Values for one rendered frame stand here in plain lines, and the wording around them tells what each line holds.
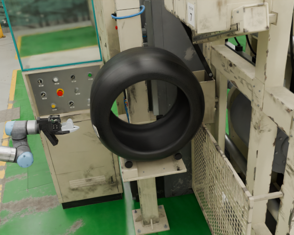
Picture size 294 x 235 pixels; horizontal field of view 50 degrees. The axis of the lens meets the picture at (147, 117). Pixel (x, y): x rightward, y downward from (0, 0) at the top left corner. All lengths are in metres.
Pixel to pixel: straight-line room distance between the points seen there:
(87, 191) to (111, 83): 1.47
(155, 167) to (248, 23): 1.02
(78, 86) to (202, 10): 1.34
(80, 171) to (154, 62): 1.42
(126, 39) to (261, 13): 0.86
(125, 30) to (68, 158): 1.21
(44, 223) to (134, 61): 1.80
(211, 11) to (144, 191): 1.51
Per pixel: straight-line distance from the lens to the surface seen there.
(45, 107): 2.44
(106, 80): 1.51
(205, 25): 1.26
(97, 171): 2.66
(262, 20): 1.23
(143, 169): 1.87
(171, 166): 1.88
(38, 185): 3.30
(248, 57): 2.05
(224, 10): 1.27
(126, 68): 1.49
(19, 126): 1.72
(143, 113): 2.02
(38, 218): 2.95
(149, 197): 2.43
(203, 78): 2.15
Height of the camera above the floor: 1.95
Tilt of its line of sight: 28 degrees down
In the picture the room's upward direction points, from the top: 5 degrees counter-clockwise
